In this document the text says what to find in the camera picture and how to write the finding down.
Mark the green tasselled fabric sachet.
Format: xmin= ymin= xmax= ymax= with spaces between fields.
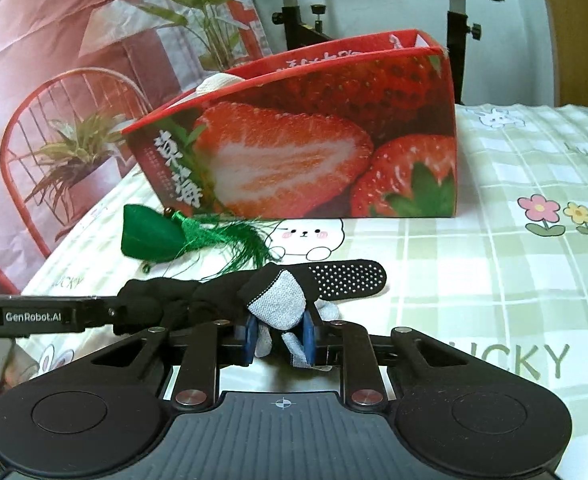
xmin=121 ymin=204 xmax=279 ymax=276

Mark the wooden door panel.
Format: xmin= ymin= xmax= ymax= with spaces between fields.
xmin=536 ymin=0 xmax=588 ymax=126

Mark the red printed backdrop cloth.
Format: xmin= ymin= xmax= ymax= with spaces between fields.
xmin=0 ymin=0 xmax=275 ymax=296

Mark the green checked bunny tablecloth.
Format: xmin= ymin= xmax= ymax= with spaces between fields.
xmin=16 ymin=102 xmax=588 ymax=480

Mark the black grey grip sock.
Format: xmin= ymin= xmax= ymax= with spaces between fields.
xmin=114 ymin=259 xmax=389 ymax=368

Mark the black exercise bike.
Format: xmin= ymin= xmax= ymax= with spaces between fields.
xmin=231 ymin=0 xmax=515 ymax=106

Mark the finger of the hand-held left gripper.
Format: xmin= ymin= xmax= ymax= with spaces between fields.
xmin=86 ymin=292 xmax=124 ymax=333

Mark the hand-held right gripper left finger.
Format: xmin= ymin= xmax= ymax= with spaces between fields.
xmin=91 ymin=317 xmax=257 ymax=408

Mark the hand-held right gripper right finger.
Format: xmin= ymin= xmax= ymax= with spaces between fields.
xmin=301 ymin=312 xmax=475 ymax=408

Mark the red strawberry print cardboard box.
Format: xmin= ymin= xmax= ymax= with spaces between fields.
xmin=122 ymin=30 xmax=458 ymax=219

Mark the white cloth item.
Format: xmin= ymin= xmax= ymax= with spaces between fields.
xmin=194 ymin=74 xmax=247 ymax=96

